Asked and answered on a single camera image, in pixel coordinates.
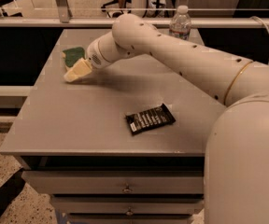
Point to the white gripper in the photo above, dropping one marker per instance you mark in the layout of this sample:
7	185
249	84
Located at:
94	56

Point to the green and yellow sponge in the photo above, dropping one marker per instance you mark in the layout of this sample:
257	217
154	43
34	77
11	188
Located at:
71	56

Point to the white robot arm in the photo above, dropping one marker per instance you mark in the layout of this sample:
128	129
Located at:
236	177

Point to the black rxbar chocolate wrapper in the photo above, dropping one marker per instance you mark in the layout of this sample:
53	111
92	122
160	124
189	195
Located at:
150	119

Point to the grey drawer cabinet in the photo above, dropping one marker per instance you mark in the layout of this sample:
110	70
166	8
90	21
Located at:
82	126

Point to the clear plastic water bottle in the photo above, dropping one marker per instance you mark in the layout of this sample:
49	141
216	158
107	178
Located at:
180	25

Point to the top grey drawer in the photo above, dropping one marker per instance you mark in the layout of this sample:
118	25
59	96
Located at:
110	182

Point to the grey drawer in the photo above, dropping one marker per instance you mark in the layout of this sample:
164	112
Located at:
119	205
135	219
110	182

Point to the top drawer metal knob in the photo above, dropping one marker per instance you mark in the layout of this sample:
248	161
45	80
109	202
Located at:
127	189

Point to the bottom grey drawer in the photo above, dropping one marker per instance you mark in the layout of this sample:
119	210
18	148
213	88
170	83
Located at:
135	219

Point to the middle grey drawer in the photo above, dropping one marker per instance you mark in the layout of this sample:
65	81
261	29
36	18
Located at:
119	205

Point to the metal railing frame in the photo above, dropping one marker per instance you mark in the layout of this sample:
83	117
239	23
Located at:
75	12

